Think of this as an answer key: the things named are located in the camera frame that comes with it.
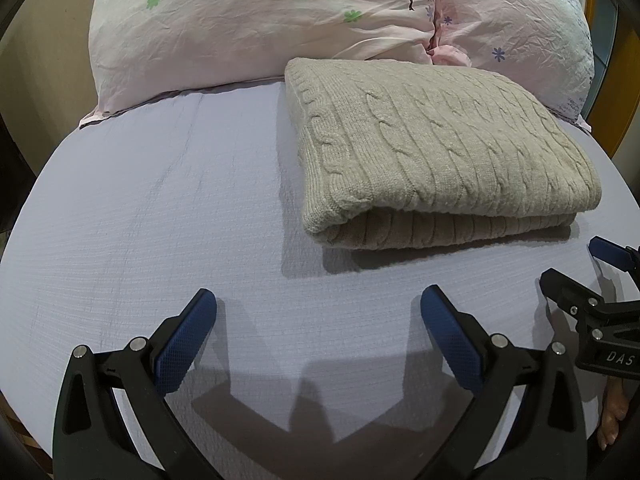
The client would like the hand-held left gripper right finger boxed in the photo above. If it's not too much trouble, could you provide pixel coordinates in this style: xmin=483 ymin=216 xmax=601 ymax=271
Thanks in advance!
xmin=420 ymin=285 xmax=601 ymax=480

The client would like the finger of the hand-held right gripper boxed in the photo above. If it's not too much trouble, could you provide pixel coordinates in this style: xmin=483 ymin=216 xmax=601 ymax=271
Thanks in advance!
xmin=539 ymin=268 xmax=640 ymax=346
xmin=588 ymin=236 xmax=640 ymax=273

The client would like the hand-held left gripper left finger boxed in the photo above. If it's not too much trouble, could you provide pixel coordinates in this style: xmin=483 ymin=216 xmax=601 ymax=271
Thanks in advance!
xmin=52 ymin=288 xmax=221 ymax=480

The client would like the person's bare foot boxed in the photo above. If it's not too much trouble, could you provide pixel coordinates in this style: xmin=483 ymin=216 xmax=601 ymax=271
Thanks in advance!
xmin=597 ymin=377 xmax=628 ymax=452

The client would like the lavender bed sheet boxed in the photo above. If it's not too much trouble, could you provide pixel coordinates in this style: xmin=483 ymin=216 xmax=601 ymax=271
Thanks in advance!
xmin=0 ymin=79 xmax=640 ymax=480

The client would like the wooden headboard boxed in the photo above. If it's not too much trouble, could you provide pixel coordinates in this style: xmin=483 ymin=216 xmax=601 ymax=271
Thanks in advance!
xmin=582 ymin=0 xmax=640 ymax=161

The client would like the pink floral pillow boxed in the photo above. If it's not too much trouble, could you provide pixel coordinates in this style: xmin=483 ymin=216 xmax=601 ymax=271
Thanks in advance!
xmin=79 ymin=0 xmax=442 ymax=129
xmin=430 ymin=0 xmax=597 ymax=133

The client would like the beige cable knit sweater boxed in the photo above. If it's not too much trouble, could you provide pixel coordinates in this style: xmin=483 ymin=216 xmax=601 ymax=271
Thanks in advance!
xmin=284 ymin=57 xmax=602 ymax=251

